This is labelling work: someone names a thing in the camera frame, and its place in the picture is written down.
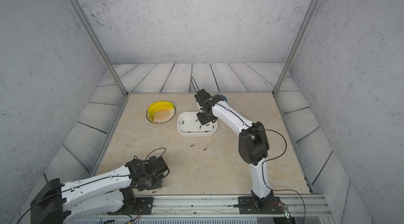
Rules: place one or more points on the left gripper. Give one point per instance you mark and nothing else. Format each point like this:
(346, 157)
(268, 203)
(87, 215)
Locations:
(160, 184)

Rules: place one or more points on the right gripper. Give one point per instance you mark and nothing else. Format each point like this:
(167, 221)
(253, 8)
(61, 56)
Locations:
(201, 120)

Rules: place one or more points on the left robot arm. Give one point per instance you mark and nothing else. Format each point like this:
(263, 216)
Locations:
(46, 207)

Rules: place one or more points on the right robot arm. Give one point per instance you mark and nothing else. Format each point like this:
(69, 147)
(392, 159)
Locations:
(253, 144)

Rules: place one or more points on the white storage box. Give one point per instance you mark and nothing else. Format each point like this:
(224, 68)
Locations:
(192, 124)

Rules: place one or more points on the blue bowl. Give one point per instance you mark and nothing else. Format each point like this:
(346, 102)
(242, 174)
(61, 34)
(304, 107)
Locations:
(223, 97)

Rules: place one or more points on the patterned plate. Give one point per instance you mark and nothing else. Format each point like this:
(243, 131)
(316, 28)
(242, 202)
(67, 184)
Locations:
(162, 116)

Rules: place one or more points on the yellow bananas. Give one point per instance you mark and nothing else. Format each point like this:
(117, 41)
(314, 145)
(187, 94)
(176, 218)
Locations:
(157, 106)

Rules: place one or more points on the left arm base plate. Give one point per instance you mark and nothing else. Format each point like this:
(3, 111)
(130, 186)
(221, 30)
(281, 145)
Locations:
(136, 206)

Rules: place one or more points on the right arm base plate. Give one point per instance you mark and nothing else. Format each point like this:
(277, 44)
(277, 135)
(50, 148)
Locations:
(249, 205)

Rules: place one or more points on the aluminium rail frame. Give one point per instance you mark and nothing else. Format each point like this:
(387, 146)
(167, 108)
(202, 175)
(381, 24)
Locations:
(301, 209)

